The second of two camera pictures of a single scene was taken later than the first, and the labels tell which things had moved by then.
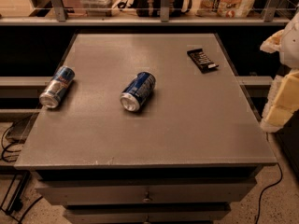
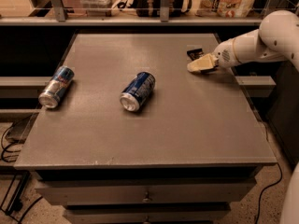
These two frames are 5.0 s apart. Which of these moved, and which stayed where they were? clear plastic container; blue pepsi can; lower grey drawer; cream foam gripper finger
Moved: cream foam gripper finger
Stayed: lower grey drawer; clear plastic container; blue pepsi can
